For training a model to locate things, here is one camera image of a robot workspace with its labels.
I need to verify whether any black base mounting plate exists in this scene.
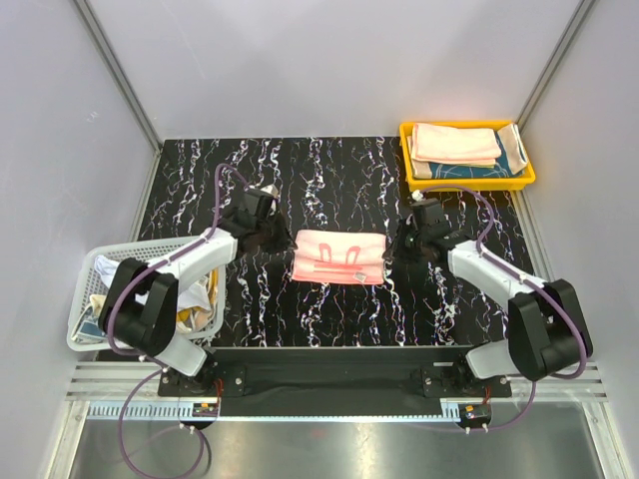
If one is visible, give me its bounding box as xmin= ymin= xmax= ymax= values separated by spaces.
xmin=189 ymin=346 xmax=486 ymax=389

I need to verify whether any yellow brown bear towel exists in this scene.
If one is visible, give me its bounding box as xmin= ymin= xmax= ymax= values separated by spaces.
xmin=176 ymin=270 xmax=219 ymax=334

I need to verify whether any orange connector box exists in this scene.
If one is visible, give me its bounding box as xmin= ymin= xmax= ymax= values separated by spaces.
xmin=460 ymin=403 xmax=492 ymax=426
xmin=192 ymin=402 xmax=220 ymax=418

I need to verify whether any left orange connector box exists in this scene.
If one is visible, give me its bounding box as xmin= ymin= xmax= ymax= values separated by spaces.
xmin=192 ymin=402 xmax=220 ymax=418

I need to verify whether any light blue white towel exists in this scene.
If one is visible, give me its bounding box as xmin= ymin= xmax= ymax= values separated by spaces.
xmin=93 ymin=254 xmax=212 ymax=311

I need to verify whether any pink white rabbit towel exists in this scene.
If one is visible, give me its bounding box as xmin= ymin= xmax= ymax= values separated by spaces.
xmin=292 ymin=230 xmax=386 ymax=285

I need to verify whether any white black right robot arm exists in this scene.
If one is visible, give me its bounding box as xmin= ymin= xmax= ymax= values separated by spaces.
xmin=384 ymin=199 xmax=593 ymax=396

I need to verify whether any blue white patterned towel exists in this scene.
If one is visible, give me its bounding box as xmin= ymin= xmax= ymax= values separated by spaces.
xmin=72 ymin=294 xmax=106 ymax=343

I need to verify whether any aluminium frame rail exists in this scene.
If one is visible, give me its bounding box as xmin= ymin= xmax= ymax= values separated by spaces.
xmin=64 ymin=362 xmax=610 ymax=403

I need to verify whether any white plastic laundry basket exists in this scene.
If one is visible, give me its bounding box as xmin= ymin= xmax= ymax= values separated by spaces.
xmin=67 ymin=237 xmax=234 ymax=352

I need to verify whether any folded light pink towel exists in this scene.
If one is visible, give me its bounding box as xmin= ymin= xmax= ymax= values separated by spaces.
xmin=410 ymin=123 xmax=501 ymax=165

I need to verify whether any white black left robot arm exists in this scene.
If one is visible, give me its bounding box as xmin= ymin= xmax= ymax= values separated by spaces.
xmin=99 ymin=186 xmax=297 ymax=395

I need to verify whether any right orange connector box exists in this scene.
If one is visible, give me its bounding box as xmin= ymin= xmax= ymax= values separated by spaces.
xmin=460 ymin=403 xmax=492 ymax=426

